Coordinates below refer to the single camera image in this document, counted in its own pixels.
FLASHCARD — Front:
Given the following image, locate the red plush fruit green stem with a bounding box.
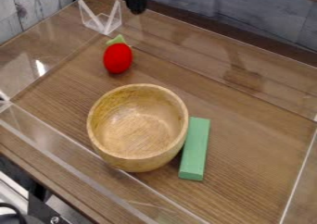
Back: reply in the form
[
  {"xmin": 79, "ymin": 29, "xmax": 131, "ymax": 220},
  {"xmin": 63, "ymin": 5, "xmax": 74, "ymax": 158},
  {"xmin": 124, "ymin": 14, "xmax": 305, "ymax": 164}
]
[{"xmin": 103, "ymin": 34, "xmax": 132, "ymax": 74}]

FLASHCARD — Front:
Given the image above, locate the wooden bowl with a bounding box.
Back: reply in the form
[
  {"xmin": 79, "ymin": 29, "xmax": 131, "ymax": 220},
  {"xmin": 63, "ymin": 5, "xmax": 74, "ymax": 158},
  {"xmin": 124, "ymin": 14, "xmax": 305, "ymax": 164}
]
[{"xmin": 87, "ymin": 83, "xmax": 190, "ymax": 172}]

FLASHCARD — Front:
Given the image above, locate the green rectangular block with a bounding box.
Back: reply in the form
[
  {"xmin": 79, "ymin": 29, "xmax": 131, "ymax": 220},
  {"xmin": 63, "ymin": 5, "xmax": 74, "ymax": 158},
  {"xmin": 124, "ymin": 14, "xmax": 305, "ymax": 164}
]
[{"xmin": 178, "ymin": 117, "xmax": 210, "ymax": 181}]

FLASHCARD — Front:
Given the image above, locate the clear acrylic enclosure wall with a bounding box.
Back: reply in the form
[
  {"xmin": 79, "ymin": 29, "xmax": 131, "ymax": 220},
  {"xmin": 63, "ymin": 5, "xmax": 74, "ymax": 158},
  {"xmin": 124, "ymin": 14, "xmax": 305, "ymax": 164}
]
[{"xmin": 0, "ymin": 4, "xmax": 317, "ymax": 224}]

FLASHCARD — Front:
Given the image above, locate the black metal clamp bracket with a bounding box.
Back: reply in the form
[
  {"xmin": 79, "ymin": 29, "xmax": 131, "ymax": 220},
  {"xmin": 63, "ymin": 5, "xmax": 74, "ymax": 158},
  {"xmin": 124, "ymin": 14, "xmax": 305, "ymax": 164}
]
[{"xmin": 27, "ymin": 193, "xmax": 72, "ymax": 224}]

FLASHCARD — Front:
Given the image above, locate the black cable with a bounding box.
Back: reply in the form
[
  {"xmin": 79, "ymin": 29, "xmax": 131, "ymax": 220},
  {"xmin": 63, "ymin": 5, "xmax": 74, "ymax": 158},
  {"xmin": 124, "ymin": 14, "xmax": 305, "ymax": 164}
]
[{"xmin": 0, "ymin": 202, "xmax": 29, "ymax": 224}]

